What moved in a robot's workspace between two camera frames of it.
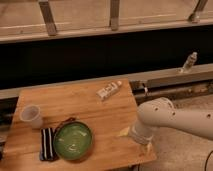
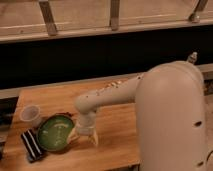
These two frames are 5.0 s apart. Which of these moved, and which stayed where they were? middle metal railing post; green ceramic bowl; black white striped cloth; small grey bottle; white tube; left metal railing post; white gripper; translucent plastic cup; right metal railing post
Moved: green ceramic bowl; black white striped cloth; white gripper
Stayed: small grey bottle; right metal railing post; translucent plastic cup; middle metal railing post; white tube; left metal railing post
